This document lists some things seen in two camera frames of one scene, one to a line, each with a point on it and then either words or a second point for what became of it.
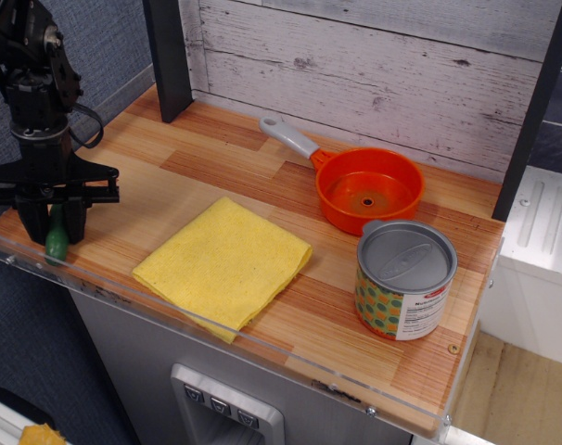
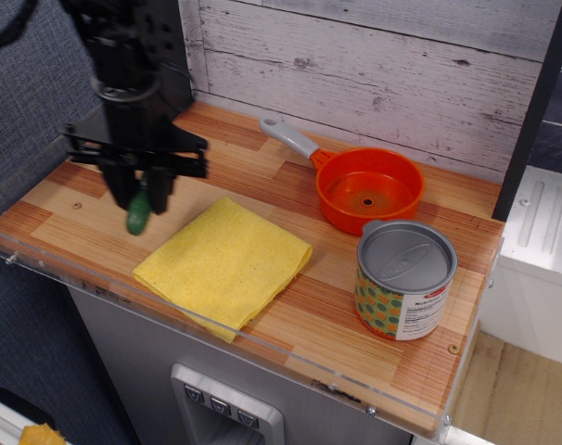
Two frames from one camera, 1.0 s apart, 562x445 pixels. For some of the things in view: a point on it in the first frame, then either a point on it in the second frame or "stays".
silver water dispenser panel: [216, 413] stays
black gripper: [49, 171] -> [134, 132]
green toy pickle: [57, 240] -> [139, 209]
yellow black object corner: [41, 434] stays
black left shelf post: [165, 31] stays
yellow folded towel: [226, 267] stays
